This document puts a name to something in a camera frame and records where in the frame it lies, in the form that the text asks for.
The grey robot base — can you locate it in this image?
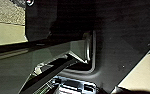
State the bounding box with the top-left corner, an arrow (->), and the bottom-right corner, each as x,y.
24,0 -> 150,94

